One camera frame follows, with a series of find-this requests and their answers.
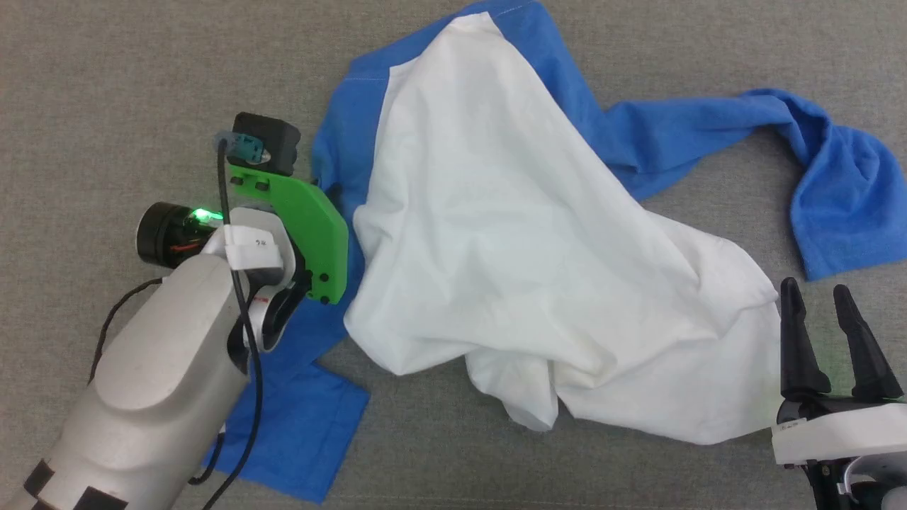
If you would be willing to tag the blue and white garment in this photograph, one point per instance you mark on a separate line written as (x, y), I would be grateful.
(496, 212)

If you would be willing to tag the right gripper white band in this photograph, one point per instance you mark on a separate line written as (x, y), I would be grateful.
(843, 432)

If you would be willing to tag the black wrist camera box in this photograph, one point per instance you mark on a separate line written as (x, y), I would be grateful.
(273, 138)

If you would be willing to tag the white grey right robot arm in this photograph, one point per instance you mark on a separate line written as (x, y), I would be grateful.
(879, 489)

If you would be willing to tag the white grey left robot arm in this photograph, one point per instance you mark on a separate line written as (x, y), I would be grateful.
(156, 382)

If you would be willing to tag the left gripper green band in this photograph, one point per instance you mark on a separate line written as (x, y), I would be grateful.
(319, 234)

